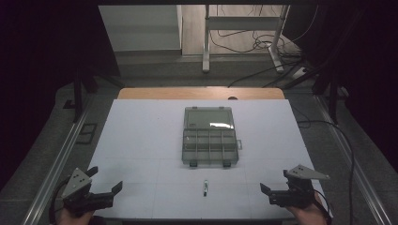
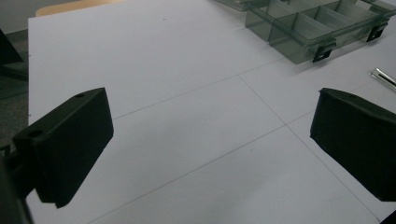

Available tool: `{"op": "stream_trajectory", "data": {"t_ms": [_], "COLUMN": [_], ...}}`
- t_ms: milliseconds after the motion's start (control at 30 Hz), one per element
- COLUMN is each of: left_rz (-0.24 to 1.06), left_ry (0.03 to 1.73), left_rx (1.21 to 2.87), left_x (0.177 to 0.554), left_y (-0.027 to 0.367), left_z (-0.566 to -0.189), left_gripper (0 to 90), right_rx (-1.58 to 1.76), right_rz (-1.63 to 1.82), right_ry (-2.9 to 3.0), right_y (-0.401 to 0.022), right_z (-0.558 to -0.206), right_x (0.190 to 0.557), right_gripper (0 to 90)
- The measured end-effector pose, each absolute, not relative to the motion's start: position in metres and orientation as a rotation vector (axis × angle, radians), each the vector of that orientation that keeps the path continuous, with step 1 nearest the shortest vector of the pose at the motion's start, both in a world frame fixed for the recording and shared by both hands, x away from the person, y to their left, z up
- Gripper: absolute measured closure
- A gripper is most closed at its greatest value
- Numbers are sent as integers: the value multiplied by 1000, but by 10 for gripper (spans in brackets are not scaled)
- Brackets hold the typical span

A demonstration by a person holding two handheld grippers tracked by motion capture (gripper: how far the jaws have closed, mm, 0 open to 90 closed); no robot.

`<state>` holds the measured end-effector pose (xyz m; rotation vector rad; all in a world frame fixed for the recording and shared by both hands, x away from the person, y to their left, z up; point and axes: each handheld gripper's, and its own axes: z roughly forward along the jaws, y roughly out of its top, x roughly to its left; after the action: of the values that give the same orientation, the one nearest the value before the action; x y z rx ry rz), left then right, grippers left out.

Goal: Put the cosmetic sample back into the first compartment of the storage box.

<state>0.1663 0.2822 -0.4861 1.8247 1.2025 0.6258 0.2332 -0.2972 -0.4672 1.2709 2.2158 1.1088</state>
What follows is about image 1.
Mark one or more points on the clear plastic compartment box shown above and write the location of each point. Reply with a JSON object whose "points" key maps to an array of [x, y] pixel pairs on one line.
{"points": [[209, 137]]}

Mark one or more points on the white metal desk frame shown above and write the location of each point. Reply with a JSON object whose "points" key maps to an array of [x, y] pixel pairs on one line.
{"points": [[242, 22]]}

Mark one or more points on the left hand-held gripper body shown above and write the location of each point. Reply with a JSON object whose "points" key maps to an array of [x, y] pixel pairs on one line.
{"points": [[76, 182]]}

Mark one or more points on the black stand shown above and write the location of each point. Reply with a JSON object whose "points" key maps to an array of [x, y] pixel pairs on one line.
{"points": [[333, 93], [78, 93]]}

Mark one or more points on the person's right hand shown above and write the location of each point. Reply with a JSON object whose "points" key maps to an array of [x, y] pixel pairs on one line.
{"points": [[308, 215]]}

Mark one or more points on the person's left hand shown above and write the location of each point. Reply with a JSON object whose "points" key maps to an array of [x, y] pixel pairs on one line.
{"points": [[73, 218]]}

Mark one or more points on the aluminium rail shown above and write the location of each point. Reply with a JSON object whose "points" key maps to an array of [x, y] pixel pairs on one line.
{"points": [[353, 162], [53, 175]]}

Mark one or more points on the dark floor plate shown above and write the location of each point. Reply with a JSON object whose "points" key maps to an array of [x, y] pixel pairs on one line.
{"points": [[87, 133]]}

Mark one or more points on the white table mat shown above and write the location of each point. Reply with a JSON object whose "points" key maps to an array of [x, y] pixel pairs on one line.
{"points": [[140, 140]]}

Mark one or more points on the small black screw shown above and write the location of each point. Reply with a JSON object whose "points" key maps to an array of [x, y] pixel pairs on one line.
{"points": [[205, 187]]}

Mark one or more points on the white power strip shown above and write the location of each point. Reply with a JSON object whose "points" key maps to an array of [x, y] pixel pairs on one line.
{"points": [[299, 72]]}

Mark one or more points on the white cabinet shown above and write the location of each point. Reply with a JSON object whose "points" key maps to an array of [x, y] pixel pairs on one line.
{"points": [[140, 28]]}

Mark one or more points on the wooden table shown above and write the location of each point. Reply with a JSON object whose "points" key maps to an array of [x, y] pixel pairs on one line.
{"points": [[200, 93]]}

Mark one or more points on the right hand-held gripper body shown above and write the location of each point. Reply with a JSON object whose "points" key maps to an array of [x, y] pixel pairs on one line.
{"points": [[298, 190]]}

